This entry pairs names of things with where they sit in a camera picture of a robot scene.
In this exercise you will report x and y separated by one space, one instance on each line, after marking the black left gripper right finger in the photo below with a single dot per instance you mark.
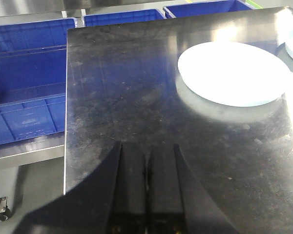
177 201

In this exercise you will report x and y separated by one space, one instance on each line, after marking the blue crate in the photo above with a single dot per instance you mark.
122 17
205 8

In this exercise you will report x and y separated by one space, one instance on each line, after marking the blue crate far middle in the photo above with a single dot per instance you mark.
122 17

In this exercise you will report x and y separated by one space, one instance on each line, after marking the stainless steel shelf rail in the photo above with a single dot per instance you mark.
31 150

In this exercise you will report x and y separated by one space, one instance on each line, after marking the blue crate lower shelf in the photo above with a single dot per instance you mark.
32 78

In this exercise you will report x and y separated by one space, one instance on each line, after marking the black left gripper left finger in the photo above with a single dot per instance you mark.
110 200

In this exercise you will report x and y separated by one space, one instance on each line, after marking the blue crate far right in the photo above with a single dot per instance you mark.
205 8

